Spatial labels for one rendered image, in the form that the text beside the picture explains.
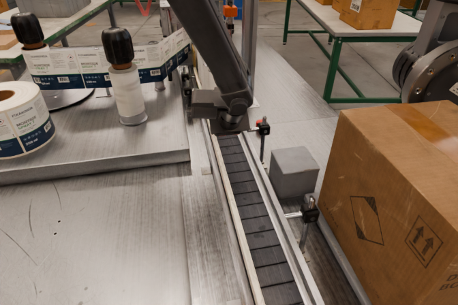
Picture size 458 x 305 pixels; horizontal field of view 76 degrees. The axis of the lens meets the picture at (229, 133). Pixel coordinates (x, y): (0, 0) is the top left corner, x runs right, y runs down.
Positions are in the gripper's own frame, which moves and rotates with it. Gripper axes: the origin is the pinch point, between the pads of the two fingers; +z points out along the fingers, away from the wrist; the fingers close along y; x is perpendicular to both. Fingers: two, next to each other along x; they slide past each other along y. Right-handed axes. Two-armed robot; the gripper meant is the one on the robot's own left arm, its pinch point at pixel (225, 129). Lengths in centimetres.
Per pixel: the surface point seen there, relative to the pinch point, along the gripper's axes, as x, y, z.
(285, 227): 27.1, -4.3, -25.8
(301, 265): 32.8, -4.4, -30.5
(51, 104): -23, 57, 25
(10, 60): -79, 104, 85
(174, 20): -62, 10, 33
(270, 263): 33.4, -1.9, -20.3
